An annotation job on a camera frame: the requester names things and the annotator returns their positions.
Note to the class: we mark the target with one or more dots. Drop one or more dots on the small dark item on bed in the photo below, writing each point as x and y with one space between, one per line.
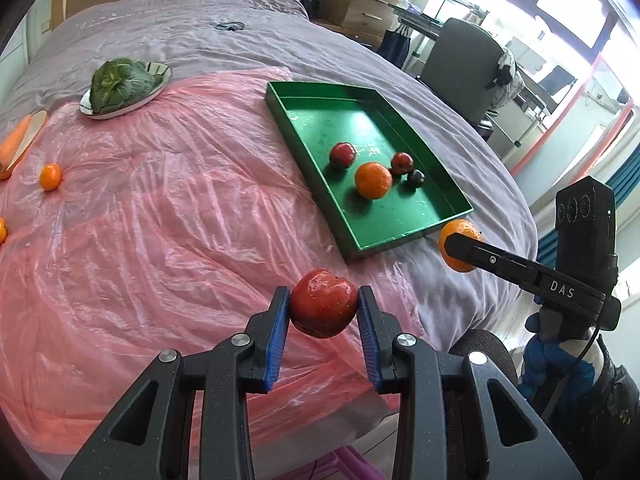
230 26

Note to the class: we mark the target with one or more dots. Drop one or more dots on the large orange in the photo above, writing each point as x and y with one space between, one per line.
373 180

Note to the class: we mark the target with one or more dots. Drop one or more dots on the desk with clutter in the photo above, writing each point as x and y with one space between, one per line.
533 98

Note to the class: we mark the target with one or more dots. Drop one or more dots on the dark purple plum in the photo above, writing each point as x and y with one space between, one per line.
415 178

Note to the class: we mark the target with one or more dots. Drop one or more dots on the grey office chair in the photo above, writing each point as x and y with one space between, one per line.
462 70

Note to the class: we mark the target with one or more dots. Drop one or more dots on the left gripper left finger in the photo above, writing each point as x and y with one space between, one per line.
147 433

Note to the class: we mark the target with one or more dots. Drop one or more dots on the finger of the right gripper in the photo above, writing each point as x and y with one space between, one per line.
505 265

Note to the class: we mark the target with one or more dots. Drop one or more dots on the silver oval plate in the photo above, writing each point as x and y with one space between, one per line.
154 68

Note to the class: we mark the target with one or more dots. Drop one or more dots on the green leafy vegetable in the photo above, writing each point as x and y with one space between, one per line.
121 82

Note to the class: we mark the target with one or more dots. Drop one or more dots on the purple bed cover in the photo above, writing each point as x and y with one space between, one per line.
181 34

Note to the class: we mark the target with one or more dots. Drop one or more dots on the green rectangular tray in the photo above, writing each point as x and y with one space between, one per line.
314 116

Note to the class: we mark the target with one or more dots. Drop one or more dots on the small orange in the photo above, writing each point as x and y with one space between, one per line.
3 231
456 239
50 177

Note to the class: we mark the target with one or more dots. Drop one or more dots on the pink plastic sheet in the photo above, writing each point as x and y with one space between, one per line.
171 226

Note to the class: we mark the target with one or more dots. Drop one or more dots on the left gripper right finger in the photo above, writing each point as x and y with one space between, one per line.
459 416

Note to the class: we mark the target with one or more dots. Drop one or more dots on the dark blue tote bag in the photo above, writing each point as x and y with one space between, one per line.
395 45

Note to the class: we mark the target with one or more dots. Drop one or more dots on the blue gloved right hand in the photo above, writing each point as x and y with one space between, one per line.
545 360

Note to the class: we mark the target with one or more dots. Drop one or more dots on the red apple front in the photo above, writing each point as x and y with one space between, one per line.
342 155

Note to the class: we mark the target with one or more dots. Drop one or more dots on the wooden drawer cabinet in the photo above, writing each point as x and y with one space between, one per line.
364 21

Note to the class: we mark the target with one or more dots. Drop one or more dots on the orange carrot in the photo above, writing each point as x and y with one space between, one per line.
12 142

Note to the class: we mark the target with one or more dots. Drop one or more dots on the black camera module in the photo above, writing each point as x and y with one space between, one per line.
585 223

